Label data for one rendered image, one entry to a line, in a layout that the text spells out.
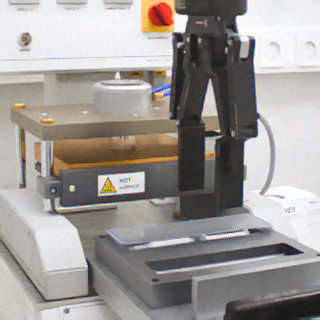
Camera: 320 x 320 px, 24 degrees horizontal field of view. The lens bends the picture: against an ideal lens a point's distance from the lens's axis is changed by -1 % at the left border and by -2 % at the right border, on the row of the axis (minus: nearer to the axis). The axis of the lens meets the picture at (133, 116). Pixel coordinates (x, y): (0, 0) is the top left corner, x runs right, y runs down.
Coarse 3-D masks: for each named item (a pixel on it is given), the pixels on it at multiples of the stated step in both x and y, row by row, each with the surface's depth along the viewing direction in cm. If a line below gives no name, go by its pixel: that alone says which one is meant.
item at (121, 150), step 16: (64, 144) 105; (80, 144) 105; (96, 144) 105; (112, 144) 102; (128, 144) 101; (144, 144) 105; (160, 144) 105; (176, 144) 105; (64, 160) 94; (80, 160) 94; (96, 160) 94; (112, 160) 94; (128, 160) 94; (144, 160) 95; (160, 160) 96
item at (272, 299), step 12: (312, 288) 63; (240, 300) 61; (252, 300) 61; (264, 300) 61; (276, 300) 61; (288, 300) 61; (300, 300) 62; (312, 300) 62; (228, 312) 60; (240, 312) 59; (252, 312) 60; (264, 312) 60; (276, 312) 61; (288, 312) 61; (300, 312) 62; (312, 312) 62
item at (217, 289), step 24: (96, 264) 82; (288, 264) 69; (312, 264) 70; (96, 288) 81; (120, 288) 75; (192, 288) 66; (216, 288) 67; (240, 288) 67; (264, 288) 68; (288, 288) 69; (120, 312) 74; (144, 312) 68; (168, 312) 68; (192, 312) 67; (216, 312) 67
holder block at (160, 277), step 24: (96, 240) 83; (216, 240) 82; (240, 240) 82; (264, 240) 82; (288, 240) 82; (120, 264) 76; (144, 264) 74; (168, 264) 76; (192, 264) 77; (216, 264) 78; (240, 264) 74; (264, 264) 74; (144, 288) 71; (168, 288) 70
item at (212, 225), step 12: (228, 216) 88; (240, 216) 88; (252, 216) 88; (132, 228) 84; (144, 228) 84; (156, 228) 84; (168, 228) 84; (180, 228) 84; (192, 228) 84; (204, 228) 84; (216, 228) 84; (228, 228) 84; (240, 228) 83; (120, 240) 79; (132, 240) 79; (144, 240) 79
